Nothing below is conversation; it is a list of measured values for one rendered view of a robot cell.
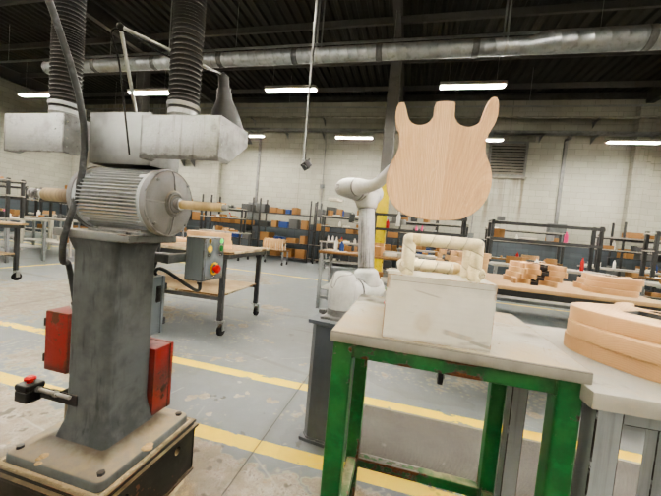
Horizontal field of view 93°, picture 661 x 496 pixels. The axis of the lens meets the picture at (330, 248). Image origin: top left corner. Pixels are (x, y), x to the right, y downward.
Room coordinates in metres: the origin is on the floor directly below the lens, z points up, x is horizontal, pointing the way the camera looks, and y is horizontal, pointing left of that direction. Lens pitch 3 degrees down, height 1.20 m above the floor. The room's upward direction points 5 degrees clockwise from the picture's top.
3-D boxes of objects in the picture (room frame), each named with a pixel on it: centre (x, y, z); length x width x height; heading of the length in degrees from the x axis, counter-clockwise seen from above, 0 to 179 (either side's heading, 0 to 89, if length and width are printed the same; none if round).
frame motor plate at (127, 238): (1.27, 0.86, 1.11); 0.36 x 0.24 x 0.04; 77
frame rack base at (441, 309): (0.87, -0.30, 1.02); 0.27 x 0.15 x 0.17; 80
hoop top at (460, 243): (0.82, -0.29, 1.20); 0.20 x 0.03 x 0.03; 79
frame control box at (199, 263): (1.48, 0.66, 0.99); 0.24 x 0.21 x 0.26; 77
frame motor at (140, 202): (1.27, 0.80, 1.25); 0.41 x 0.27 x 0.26; 77
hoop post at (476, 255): (0.81, -0.38, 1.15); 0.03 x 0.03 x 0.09
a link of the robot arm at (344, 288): (1.82, -0.10, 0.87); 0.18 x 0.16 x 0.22; 129
